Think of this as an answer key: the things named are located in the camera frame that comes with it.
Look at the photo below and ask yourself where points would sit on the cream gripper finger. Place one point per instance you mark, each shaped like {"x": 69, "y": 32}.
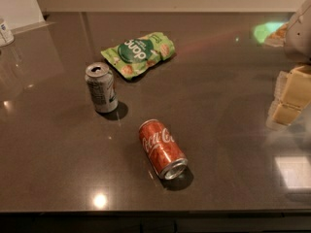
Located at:
{"x": 292, "y": 95}

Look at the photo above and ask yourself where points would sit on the red Coca-Cola can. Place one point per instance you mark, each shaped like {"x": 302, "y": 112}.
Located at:
{"x": 163, "y": 152}

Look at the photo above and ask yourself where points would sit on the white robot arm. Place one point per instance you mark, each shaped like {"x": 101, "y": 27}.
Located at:
{"x": 297, "y": 44}

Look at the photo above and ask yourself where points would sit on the silver soda can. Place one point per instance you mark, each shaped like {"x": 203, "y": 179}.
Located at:
{"x": 100, "y": 82}

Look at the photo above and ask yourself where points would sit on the orange snack bag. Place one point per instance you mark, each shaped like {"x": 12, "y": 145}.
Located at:
{"x": 277, "y": 38}

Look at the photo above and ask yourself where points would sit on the green snack bag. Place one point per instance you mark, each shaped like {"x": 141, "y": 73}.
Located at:
{"x": 134, "y": 57}

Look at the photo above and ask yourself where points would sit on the white container with label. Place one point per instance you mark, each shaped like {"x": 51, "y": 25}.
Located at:
{"x": 6, "y": 35}

